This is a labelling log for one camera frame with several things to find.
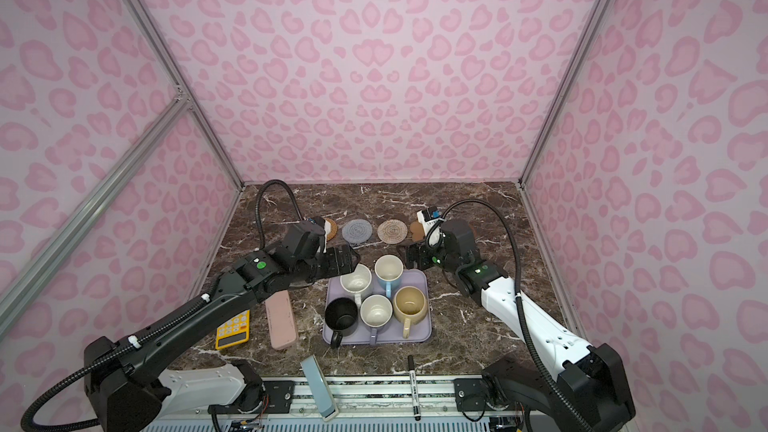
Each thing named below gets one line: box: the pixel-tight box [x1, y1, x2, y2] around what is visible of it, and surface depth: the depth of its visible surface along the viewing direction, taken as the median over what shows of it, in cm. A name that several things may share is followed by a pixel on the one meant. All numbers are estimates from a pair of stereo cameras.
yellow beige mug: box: [393, 285, 428, 339], surface depth 82 cm
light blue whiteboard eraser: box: [301, 354, 339, 422], surface depth 77 cm
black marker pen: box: [408, 354, 421, 421], surface depth 75 cm
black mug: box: [325, 297, 359, 349], surface depth 80 cm
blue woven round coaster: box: [341, 219, 373, 244], surface depth 106 cm
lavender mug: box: [360, 294, 394, 346], surface depth 82 cm
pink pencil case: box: [265, 290, 297, 350], surface depth 84 cm
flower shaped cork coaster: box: [410, 221, 424, 242], surface depth 105 cm
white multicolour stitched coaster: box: [377, 219, 408, 244], surface depth 106 cm
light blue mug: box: [374, 254, 404, 299], surface depth 88 cm
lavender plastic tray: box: [322, 269, 433, 345], surface depth 84 cm
